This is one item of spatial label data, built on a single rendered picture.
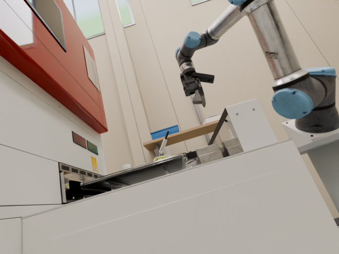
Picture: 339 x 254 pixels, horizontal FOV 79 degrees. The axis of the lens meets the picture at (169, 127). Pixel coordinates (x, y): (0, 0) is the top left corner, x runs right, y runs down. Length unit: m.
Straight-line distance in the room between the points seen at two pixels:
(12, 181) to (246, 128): 0.57
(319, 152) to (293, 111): 0.22
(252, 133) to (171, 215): 0.29
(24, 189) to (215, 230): 0.44
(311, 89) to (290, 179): 0.37
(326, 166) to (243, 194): 0.52
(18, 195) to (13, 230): 0.07
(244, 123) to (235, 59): 3.04
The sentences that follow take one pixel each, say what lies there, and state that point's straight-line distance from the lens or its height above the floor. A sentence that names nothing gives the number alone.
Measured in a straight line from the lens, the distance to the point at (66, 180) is 0.74.
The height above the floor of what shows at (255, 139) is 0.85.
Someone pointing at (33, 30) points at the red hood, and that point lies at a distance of 0.80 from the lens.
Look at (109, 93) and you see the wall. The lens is 3.53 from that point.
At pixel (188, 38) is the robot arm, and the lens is 1.06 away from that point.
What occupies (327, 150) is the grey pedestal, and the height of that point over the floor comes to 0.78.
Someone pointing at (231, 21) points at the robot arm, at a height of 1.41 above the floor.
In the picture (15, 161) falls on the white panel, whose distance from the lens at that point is 0.60.
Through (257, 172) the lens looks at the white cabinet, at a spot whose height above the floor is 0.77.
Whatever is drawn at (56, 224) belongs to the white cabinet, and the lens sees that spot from 0.54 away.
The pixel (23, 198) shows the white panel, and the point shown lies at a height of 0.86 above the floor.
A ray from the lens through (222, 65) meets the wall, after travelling 3.50.
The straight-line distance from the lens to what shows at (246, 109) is 0.60.
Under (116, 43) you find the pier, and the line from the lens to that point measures 3.74.
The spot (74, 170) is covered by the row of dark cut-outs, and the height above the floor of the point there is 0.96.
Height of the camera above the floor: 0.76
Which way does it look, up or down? 20 degrees up
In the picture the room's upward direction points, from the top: 17 degrees counter-clockwise
